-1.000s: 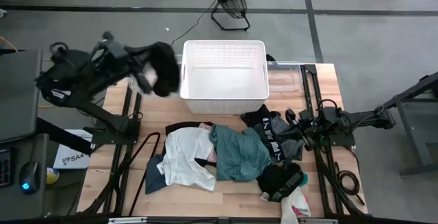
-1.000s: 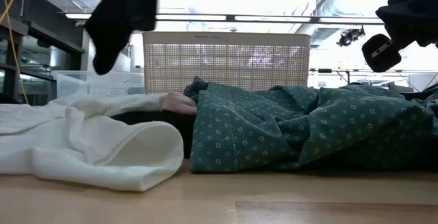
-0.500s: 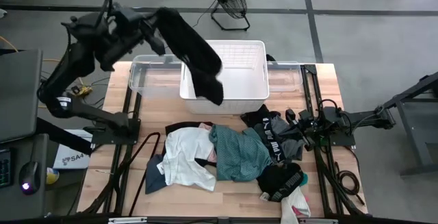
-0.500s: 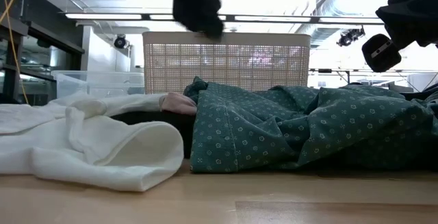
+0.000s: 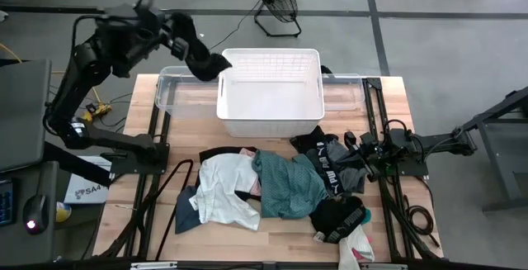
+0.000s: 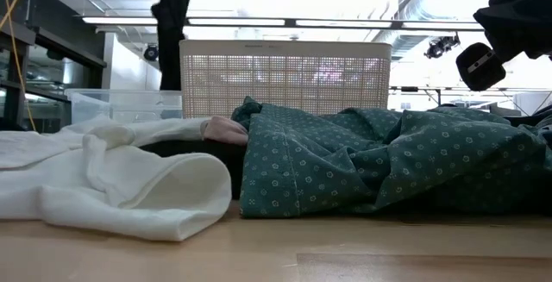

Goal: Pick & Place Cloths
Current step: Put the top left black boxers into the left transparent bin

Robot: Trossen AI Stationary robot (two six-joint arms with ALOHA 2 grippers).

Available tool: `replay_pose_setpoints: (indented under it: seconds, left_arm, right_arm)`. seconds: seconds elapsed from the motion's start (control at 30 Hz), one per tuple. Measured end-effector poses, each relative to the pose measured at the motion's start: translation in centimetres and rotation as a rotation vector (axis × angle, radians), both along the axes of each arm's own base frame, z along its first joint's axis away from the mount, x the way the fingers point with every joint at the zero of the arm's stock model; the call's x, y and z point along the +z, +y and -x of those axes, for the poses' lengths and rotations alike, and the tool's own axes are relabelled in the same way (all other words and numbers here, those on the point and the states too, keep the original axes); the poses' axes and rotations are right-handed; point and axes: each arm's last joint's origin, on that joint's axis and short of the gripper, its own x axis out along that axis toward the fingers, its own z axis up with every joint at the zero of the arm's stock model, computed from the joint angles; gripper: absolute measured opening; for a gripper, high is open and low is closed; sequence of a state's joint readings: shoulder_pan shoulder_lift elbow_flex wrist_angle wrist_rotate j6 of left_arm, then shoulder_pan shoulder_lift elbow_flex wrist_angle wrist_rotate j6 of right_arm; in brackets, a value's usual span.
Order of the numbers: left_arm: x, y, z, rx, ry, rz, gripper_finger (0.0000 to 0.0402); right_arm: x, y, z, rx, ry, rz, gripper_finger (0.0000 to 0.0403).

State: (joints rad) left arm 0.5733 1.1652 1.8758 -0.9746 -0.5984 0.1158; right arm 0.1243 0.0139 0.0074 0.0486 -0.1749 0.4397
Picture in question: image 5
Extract black computer mouse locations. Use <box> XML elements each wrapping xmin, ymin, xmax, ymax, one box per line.
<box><xmin>22</xmin><ymin>194</ymin><xmax>50</xmax><ymax>235</ymax></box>

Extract white t-shirt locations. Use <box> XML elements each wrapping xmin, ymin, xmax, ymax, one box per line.
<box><xmin>193</xmin><ymin>153</ymin><xmax>262</xmax><ymax>232</ymax></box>

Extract backlit keyboard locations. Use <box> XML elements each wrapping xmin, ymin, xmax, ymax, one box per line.
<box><xmin>0</xmin><ymin>178</ymin><xmax>17</xmax><ymax>227</ymax></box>

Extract black right frame rails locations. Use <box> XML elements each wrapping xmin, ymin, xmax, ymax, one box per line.
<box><xmin>362</xmin><ymin>77</ymin><xmax>442</xmax><ymax>261</ymax></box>

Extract grey office chair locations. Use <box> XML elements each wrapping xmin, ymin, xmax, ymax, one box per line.
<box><xmin>43</xmin><ymin>140</ymin><xmax>115</xmax><ymax>187</ymax></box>

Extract navy blue cloth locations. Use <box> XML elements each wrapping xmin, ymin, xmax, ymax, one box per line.
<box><xmin>174</xmin><ymin>185</ymin><xmax>203</xmax><ymax>234</ymax></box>

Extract black frame rails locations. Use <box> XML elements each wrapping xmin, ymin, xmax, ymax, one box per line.
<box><xmin>94</xmin><ymin>75</ymin><xmax>179</xmax><ymax>259</ymax></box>
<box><xmin>362</xmin><ymin>77</ymin><xmax>442</xmax><ymax>261</ymax></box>

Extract black left frame rails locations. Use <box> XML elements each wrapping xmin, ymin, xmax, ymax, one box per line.
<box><xmin>94</xmin><ymin>75</ymin><xmax>179</xmax><ymax>259</ymax></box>

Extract yellow and blue ball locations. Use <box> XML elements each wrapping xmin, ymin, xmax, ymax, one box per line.
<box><xmin>55</xmin><ymin>201</ymin><xmax>73</xmax><ymax>224</ymax></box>

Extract white plastic laundry basket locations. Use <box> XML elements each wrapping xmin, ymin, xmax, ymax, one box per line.
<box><xmin>216</xmin><ymin>47</ymin><xmax>326</xmax><ymax>139</ymax></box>

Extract black fuzzy garment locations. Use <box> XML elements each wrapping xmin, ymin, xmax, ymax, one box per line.
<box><xmin>171</xmin><ymin>12</ymin><xmax>233</xmax><ymax>83</ymax></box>

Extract grey desk with keyboard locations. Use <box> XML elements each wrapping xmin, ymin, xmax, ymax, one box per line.
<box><xmin>0</xmin><ymin>160</ymin><xmax>59</xmax><ymax>266</ymax></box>

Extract white sock pink accents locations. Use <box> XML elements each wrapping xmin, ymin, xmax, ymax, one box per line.
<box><xmin>337</xmin><ymin>224</ymin><xmax>375</xmax><ymax>270</ymax></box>

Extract coiled black cable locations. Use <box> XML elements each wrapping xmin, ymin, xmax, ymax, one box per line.
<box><xmin>403</xmin><ymin>177</ymin><xmax>441</xmax><ymax>249</ymax></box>

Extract clear plastic bin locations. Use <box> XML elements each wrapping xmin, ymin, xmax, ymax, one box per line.
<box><xmin>321</xmin><ymin>73</ymin><xmax>366</xmax><ymax>112</ymax></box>
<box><xmin>154</xmin><ymin>65</ymin><xmax>222</xmax><ymax>119</ymax></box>

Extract plain black garment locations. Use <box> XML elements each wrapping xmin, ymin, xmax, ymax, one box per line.
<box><xmin>290</xmin><ymin>125</ymin><xmax>331</xmax><ymax>155</ymax></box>

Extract white cardboard box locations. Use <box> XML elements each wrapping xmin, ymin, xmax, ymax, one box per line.
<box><xmin>64</xmin><ymin>155</ymin><xmax>113</xmax><ymax>205</ymax></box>

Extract dark red looped cable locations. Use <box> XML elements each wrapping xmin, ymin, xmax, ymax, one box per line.
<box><xmin>154</xmin><ymin>159</ymin><xmax>195</xmax><ymax>261</ymax></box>

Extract black floor cables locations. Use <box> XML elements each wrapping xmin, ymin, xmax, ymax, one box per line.
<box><xmin>92</xmin><ymin>92</ymin><xmax>134</xmax><ymax>133</ymax></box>

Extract black fan power cable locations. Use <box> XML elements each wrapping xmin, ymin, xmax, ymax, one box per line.
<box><xmin>209</xmin><ymin>0</ymin><xmax>263</xmax><ymax>51</ymax></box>

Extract yellow floor cable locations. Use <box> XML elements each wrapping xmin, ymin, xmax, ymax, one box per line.
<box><xmin>0</xmin><ymin>42</ymin><xmax>102</xmax><ymax>107</ymax></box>

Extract teal dotted shirt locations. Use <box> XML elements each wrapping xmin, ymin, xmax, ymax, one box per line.
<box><xmin>252</xmin><ymin>149</ymin><xmax>330</xmax><ymax>220</ymax></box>

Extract grey underwear black Puma waistband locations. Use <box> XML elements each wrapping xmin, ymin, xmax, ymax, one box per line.
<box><xmin>305</xmin><ymin>136</ymin><xmax>369</xmax><ymax>197</ymax></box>

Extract grey metal stand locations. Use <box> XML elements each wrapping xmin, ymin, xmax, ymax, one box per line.
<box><xmin>453</xmin><ymin>86</ymin><xmax>528</xmax><ymax>213</ymax></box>

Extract black front frame bar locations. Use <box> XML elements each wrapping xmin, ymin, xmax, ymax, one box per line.
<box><xmin>0</xmin><ymin>257</ymin><xmax>528</xmax><ymax>270</ymax></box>

